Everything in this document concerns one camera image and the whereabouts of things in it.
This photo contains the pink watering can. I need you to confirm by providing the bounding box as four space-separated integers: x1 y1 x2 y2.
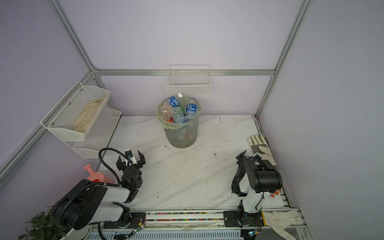
83 164 114 184

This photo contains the white cotton glove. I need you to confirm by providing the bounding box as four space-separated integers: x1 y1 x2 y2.
262 210 305 240

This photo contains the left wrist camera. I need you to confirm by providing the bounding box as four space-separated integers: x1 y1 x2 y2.
125 150 137 165

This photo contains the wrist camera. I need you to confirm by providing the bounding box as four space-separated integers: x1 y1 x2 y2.
253 153 262 164
125 150 137 165

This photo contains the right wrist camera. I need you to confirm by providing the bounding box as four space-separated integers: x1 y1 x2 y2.
253 153 262 164

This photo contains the red coated glove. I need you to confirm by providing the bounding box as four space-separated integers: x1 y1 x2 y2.
270 189 282 198

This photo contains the potted green plant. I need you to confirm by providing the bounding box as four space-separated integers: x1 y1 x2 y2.
19 206 71 240

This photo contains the beige cloth in shelf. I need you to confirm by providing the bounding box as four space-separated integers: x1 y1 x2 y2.
70 98 105 134

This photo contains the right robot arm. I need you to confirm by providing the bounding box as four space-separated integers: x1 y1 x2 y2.
231 151 283 227

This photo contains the blue label bottle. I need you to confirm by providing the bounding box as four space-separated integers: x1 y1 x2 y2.
186 103 198 122
171 107 186 124
168 93 184 108

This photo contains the grey mesh waste bin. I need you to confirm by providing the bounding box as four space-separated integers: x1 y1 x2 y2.
161 121 199 149

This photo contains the green plastic bin liner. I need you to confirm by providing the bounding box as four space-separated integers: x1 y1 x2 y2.
156 97 203 130

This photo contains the green soda bottle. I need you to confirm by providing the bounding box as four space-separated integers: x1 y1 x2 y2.
179 103 186 116

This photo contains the grey white work glove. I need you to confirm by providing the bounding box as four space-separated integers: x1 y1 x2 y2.
247 134 277 166

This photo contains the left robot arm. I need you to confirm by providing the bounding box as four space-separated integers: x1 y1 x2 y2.
51 148 146 230

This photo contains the white mesh two-tier shelf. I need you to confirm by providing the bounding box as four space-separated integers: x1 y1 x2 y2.
41 82 121 159

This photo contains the white wire wall basket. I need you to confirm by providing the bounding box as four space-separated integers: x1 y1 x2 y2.
166 65 211 97

